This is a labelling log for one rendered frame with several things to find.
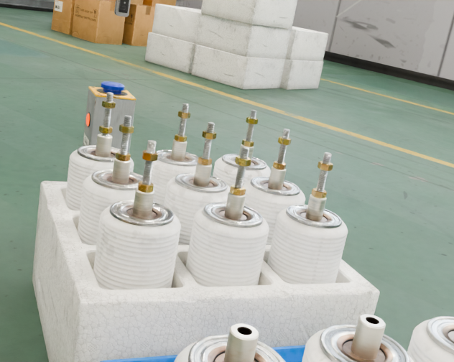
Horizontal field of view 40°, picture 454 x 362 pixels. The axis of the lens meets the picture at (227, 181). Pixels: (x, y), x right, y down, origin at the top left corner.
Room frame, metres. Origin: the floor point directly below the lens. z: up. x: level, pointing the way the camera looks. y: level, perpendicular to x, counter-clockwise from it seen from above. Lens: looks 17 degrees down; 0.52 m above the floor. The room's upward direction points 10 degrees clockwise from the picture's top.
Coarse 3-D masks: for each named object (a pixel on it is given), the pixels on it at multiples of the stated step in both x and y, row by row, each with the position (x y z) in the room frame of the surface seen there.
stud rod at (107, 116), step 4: (108, 92) 0.90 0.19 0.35; (108, 96) 0.90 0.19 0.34; (112, 96) 0.90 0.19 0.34; (108, 100) 0.90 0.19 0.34; (112, 100) 0.90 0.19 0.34; (108, 108) 0.90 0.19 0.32; (104, 112) 0.90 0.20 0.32; (108, 112) 0.90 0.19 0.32; (104, 116) 0.90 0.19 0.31; (108, 116) 0.90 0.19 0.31; (104, 120) 0.90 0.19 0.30; (108, 120) 0.90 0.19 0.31; (104, 124) 0.90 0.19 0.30; (108, 124) 0.90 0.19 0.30
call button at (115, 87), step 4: (104, 84) 1.06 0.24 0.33; (108, 84) 1.06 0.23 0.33; (112, 84) 1.06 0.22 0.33; (116, 84) 1.07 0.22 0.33; (120, 84) 1.08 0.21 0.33; (104, 88) 1.06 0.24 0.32; (108, 88) 1.06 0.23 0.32; (112, 88) 1.06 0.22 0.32; (116, 88) 1.06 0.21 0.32; (120, 88) 1.06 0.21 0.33; (112, 92) 1.06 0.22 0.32; (116, 92) 1.06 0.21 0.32; (120, 92) 1.07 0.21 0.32
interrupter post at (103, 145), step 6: (102, 138) 0.89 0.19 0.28; (108, 138) 0.89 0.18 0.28; (96, 144) 0.90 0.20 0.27; (102, 144) 0.89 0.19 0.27; (108, 144) 0.89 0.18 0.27; (96, 150) 0.89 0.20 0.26; (102, 150) 0.89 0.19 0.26; (108, 150) 0.90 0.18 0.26; (102, 156) 0.89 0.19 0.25; (108, 156) 0.90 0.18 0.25
